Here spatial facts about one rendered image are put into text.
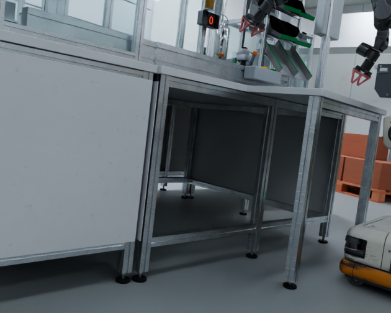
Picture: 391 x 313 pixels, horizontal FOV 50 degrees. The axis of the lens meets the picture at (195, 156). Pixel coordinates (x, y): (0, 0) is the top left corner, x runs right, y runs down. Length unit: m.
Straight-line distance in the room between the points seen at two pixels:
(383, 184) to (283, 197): 2.47
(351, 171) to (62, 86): 4.55
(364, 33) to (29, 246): 7.27
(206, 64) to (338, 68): 8.35
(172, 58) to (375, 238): 1.18
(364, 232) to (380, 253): 0.11
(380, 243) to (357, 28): 6.44
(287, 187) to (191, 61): 1.45
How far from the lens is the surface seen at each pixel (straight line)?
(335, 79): 10.14
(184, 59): 1.82
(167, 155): 3.91
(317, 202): 2.90
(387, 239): 2.04
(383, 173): 5.31
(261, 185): 2.18
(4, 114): 1.39
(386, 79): 2.23
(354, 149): 6.12
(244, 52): 2.34
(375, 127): 2.60
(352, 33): 8.21
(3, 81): 1.39
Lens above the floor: 0.66
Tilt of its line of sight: 5 degrees down
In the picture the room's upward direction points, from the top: 7 degrees clockwise
